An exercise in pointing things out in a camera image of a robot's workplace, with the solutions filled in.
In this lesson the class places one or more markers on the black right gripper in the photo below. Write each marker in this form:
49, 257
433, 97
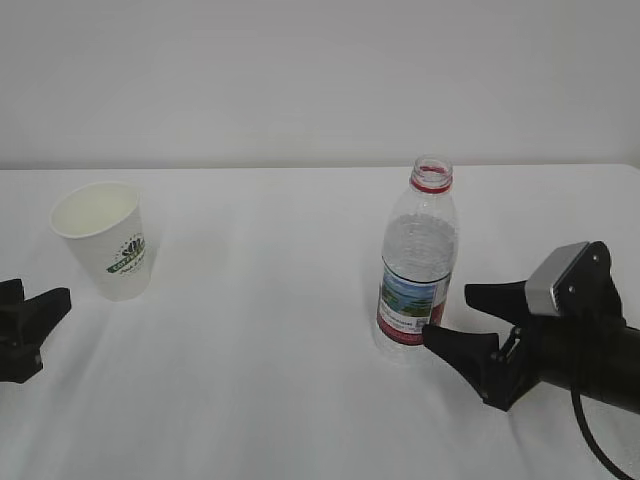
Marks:
589, 350

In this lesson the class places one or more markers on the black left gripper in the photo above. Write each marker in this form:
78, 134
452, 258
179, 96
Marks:
20, 357

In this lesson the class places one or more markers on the white paper cup green logo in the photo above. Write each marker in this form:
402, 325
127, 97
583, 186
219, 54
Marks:
102, 226

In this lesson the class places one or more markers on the clear plastic water bottle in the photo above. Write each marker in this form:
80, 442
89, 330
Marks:
419, 252

